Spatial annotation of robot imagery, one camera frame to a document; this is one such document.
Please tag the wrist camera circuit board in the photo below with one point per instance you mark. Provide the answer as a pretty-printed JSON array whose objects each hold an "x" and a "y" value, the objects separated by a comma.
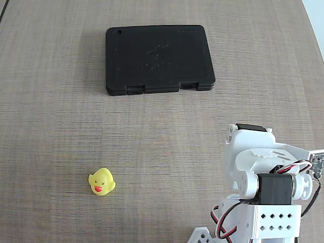
[{"x": 317, "y": 163}]

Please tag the black plastic case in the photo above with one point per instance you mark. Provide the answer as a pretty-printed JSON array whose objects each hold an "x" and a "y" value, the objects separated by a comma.
[{"x": 159, "y": 58}]

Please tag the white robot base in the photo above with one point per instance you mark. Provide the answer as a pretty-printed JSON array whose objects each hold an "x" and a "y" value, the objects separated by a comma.
[{"x": 202, "y": 235}]

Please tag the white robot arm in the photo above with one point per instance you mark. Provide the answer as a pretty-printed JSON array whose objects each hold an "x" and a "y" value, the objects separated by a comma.
[{"x": 273, "y": 220}]

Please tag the yellow rubber duck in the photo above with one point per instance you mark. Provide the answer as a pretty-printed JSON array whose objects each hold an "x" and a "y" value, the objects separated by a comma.
[{"x": 102, "y": 181}]

